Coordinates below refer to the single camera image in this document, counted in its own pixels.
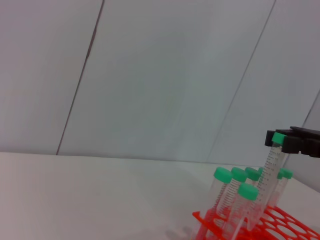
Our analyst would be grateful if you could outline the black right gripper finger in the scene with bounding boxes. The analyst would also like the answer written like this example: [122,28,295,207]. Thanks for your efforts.
[264,126,320,147]
[280,136,320,159]

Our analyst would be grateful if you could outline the orange plastic test tube rack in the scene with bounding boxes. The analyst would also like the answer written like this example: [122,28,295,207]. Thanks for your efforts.
[191,204,320,240]

